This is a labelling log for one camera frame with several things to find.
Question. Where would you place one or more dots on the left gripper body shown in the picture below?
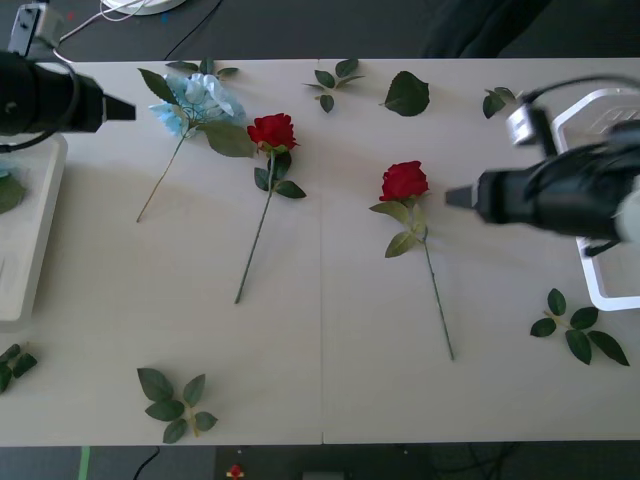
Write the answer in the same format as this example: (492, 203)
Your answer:
(87, 105)

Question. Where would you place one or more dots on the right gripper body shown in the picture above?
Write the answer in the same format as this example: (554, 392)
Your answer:
(505, 197)

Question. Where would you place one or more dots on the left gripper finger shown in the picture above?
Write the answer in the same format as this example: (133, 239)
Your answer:
(120, 109)

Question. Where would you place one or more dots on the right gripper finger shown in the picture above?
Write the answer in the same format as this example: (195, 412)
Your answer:
(462, 197)

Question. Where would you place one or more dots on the red rose with pale leaves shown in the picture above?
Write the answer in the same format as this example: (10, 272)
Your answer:
(405, 181)

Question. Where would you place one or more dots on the pale blue flower green stem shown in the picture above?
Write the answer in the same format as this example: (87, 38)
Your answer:
(205, 95)

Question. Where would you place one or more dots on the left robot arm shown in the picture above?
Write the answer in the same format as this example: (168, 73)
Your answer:
(30, 100)

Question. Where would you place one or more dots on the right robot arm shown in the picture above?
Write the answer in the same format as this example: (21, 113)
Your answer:
(575, 195)

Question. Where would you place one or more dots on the loose green leaf twig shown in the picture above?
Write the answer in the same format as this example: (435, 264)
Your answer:
(155, 384)
(325, 78)
(579, 345)
(23, 365)
(206, 65)
(492, 104)

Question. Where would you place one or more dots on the white round base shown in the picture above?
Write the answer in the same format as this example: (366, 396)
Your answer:
(150, 5)

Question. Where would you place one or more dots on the single large green leaf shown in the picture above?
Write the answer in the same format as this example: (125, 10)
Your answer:
(407, 95)

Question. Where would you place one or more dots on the pale blue flower green leaf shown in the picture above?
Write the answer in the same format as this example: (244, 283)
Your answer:
(10, 195)

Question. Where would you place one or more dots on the shallow white box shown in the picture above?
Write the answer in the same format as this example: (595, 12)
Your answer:
(595, 285)
(25, 260)

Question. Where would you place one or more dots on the red rose with green stem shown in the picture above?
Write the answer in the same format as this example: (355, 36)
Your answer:
(272, 131)

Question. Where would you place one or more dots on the person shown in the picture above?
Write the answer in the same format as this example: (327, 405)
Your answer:
(475, 25)

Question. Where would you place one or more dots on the green tape strip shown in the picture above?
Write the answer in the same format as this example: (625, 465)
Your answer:
(85, 462)

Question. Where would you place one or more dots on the small red object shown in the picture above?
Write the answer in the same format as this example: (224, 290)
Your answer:
(235, 471)

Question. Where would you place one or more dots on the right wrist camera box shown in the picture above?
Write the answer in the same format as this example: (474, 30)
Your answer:
(525, 125)

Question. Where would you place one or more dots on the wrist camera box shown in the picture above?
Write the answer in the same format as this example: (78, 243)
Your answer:
(525, 125)
(35, 27)

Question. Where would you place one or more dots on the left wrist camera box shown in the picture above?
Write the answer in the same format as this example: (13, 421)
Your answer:
(35, 27)

